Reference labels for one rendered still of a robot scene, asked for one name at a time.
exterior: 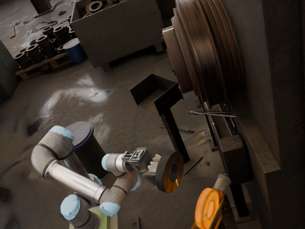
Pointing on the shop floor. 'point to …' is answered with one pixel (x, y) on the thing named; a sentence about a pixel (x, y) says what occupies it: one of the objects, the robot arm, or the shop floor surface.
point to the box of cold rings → (116, 28)
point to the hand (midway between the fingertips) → (168, 168)
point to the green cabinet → (7, 73)
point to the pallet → (45, 51)
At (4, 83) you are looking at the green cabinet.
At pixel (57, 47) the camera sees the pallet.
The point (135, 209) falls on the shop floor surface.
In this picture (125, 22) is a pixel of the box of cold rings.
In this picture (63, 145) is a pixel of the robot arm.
